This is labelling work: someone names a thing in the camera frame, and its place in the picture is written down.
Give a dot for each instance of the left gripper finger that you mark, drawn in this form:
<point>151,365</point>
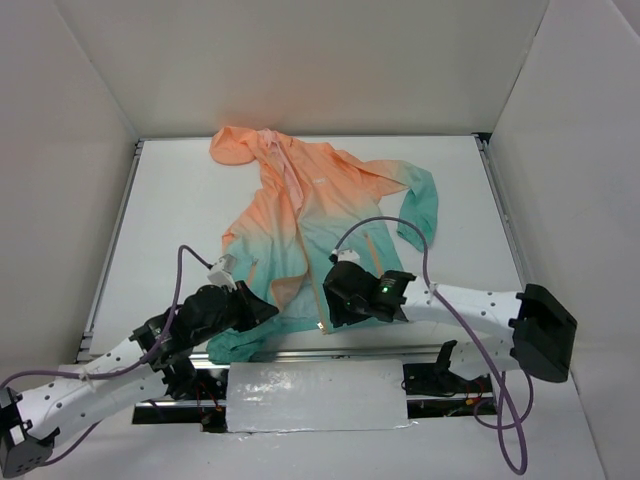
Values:
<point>251,320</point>
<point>250,302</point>

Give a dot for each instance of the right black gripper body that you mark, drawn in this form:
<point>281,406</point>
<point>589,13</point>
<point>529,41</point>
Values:
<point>338,298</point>

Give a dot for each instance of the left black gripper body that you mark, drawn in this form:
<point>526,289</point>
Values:
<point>245,306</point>

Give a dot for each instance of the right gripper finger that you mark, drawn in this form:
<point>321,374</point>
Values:
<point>338,313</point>
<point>352,311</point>

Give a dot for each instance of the orange and teal gradient jacket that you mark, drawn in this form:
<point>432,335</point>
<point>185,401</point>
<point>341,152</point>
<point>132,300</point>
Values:
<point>312,198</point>

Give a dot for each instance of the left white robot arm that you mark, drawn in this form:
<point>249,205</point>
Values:
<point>154,361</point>

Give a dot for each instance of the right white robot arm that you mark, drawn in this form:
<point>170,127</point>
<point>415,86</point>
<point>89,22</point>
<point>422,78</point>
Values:
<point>529,330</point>

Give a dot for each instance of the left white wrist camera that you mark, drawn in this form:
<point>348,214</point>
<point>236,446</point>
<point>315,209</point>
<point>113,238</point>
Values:
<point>220,272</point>

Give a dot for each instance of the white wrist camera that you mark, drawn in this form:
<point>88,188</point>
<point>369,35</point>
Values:
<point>340,255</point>
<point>220,272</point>

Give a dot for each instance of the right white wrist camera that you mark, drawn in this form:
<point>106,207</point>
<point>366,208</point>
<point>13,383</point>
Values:
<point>340,255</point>

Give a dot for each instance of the aluminium table frame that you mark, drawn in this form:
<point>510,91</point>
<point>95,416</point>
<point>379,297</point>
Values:
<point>177,194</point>

